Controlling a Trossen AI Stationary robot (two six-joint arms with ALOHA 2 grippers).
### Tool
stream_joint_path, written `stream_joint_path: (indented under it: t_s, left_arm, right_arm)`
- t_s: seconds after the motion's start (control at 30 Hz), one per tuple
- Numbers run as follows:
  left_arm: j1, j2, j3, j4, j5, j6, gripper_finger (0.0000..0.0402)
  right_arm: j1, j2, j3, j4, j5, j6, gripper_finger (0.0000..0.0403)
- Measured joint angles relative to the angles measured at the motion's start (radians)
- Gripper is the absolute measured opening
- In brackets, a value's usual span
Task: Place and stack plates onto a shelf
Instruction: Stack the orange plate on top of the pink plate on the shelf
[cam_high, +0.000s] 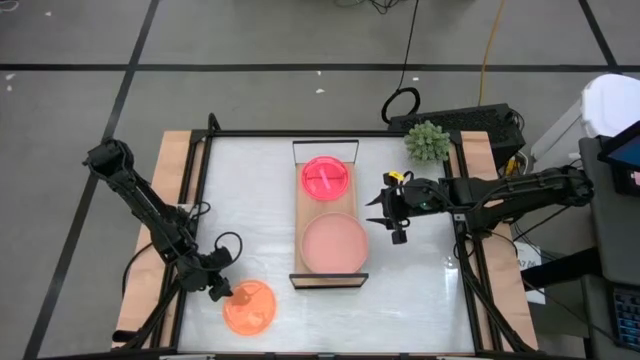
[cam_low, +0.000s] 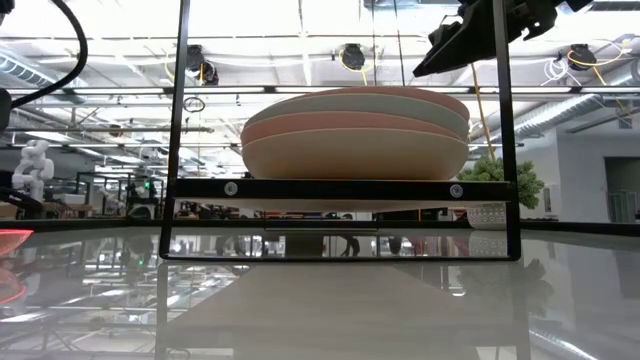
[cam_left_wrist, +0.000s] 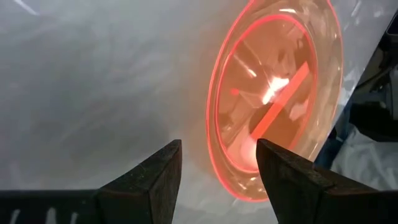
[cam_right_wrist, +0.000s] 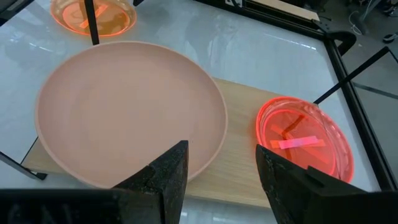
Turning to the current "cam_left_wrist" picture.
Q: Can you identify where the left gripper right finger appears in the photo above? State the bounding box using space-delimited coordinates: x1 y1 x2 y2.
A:
255 138 398 224

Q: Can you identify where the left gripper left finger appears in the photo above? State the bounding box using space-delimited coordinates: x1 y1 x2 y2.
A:
0 139 183 224

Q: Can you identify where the orange transparent plate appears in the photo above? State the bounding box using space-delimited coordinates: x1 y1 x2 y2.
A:
205 0 345 203

